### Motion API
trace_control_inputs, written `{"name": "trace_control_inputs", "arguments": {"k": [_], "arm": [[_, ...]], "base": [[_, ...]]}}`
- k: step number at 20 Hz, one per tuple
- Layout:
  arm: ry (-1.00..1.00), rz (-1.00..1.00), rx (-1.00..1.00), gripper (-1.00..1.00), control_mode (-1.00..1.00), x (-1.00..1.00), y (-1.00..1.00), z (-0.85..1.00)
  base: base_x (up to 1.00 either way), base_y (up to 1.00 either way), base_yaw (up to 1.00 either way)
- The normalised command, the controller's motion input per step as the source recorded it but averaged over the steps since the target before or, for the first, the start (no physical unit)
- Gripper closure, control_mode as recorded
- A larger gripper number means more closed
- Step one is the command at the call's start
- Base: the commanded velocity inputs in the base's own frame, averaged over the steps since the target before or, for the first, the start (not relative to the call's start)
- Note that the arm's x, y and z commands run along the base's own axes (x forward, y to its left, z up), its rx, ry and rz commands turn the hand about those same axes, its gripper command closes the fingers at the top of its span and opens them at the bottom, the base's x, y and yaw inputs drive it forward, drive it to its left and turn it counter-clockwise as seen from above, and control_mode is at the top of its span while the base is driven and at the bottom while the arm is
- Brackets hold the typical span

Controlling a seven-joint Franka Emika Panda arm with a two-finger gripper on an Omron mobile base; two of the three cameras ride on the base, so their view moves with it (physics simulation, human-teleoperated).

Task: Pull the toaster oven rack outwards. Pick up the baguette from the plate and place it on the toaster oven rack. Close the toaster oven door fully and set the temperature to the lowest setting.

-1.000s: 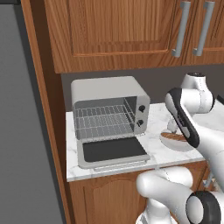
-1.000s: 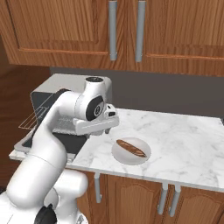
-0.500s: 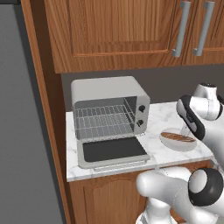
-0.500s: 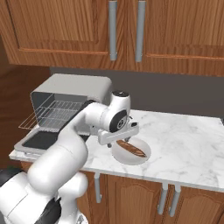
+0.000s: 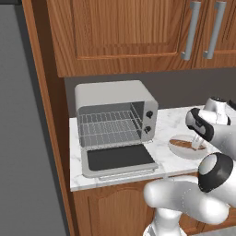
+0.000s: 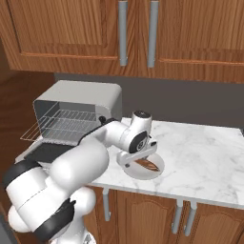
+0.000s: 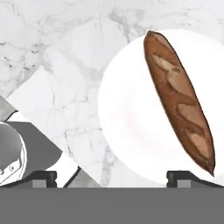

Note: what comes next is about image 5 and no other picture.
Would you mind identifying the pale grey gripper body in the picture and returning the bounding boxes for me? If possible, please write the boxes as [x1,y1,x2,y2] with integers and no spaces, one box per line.
[190,133,207,152]

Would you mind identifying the brown baguette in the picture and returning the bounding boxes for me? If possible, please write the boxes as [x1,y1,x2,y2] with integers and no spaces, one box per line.
[169,138,207,152]

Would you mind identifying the white plate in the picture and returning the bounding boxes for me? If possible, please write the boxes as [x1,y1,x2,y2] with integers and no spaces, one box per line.
[168,134,210,161]

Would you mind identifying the toaster oven glass door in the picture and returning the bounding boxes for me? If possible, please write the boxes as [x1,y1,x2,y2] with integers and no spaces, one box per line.
[80,143,159,181]

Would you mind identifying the silver toaster oven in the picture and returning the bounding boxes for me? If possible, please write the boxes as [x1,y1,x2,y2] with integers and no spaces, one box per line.
[74,80,159,151]

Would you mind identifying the tall wooden side panel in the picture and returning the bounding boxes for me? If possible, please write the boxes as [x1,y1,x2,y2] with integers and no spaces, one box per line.
[21,0,77,236]

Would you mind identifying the grey fridge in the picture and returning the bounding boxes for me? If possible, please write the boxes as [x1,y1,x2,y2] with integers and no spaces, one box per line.
[0,0,70,236]

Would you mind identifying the wire toaster oven rack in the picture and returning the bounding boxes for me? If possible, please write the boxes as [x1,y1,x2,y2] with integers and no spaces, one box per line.
[77,103,145,148]

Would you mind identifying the grey cupboard bar handle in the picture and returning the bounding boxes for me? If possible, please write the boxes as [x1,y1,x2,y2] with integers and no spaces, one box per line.
[202,0,228,60]
[180,0,203,62]

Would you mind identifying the narrow wooden wall cupboard door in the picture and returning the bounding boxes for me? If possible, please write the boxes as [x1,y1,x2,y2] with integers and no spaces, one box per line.
[191,0,236,70]

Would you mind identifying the wide wooden wall cupboard door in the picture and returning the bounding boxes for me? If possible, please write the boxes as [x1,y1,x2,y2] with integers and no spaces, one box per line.
[45,0,198,78]

